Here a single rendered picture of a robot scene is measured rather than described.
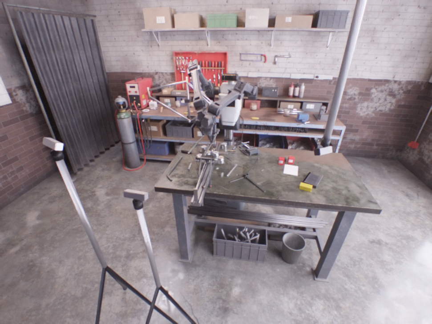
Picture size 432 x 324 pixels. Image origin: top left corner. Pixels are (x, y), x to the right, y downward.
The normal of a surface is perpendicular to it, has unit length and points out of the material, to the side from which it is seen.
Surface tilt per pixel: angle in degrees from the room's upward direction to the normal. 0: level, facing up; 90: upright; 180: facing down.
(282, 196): 0
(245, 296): 0
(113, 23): 90
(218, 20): 90
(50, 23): 90
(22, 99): 90
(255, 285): 0
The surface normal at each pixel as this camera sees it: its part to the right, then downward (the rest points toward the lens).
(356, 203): 0.00, -0.87
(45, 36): 0.52, 0.44
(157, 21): -0.21, 0.49
